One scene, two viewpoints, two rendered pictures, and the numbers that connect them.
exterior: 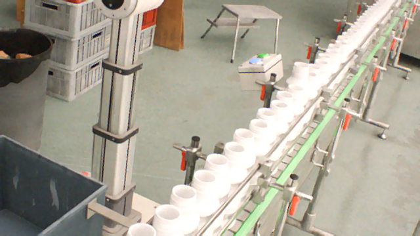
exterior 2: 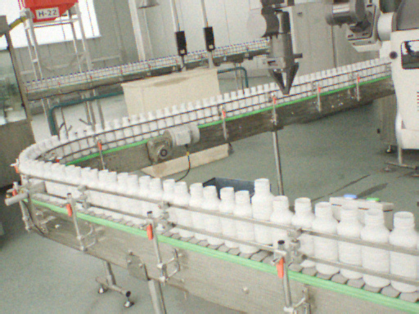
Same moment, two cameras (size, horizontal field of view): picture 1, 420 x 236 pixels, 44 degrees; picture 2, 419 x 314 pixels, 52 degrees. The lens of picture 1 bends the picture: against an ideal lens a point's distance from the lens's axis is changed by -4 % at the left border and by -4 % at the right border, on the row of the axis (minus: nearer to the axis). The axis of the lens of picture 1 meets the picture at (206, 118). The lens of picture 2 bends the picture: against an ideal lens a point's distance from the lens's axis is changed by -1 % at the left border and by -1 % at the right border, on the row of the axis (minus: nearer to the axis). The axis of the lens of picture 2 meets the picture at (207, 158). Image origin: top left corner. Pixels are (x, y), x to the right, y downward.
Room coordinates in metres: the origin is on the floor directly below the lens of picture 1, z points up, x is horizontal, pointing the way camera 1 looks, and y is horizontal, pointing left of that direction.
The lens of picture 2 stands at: (1.48, -1.21, 1.56)
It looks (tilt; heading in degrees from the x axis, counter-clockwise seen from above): 15 degrees down; 112
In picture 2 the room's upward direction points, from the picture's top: 9 degrees counter-clockwise
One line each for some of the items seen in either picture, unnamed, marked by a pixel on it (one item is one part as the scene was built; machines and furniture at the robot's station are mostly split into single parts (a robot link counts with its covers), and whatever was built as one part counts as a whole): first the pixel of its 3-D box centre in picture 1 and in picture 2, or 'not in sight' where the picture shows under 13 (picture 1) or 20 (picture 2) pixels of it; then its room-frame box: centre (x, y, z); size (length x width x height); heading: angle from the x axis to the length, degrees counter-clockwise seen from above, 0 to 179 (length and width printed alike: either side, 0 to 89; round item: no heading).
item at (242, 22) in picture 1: (241, 27); not in sight; (4.70, -0.17, 0.21); 0.61 x 0.47 x 0.41; 31
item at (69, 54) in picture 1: (72, 35); not in sight; (3.42, 1.00, 0.33); 0.61 x 0.41 x 0.22; 164
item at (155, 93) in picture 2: not in sight; (176, 120); (-0.98, 3.95, 0.59); 1.10 x 0.62 x 1.18; 50
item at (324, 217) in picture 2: (314, 89); (326, 237); (1.36, -0.28, 1.08); 0.06 x 0.06 x 0.17
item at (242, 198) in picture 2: (288, 119); (245, 222); (1.14, -0.19, 1.08); 0.06 x 0.06 x 0.17
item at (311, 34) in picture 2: not in sight; (305, 61); (0.44, 6.27, 0.96); 0.82 x 0.50 x 1.91; 50
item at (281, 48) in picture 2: not in sight; (281, 48); (1.27, -0.08, 1.51); 0.10 x 0.07 x 0.07; 69
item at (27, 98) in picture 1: (7, 99); not in sight; (2.38, 1.03, 0.32); 0.45 x 0.45 x 0.64
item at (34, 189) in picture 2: not in sight; (35, 213); (0.09, 0.15, 0.96); 0.23 x 0.10 x 0.27; 68
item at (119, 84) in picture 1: (117, 114); not in sight; (1.66, 0.31, 0.74); 0.11 x 0.11 x 0.40; 68
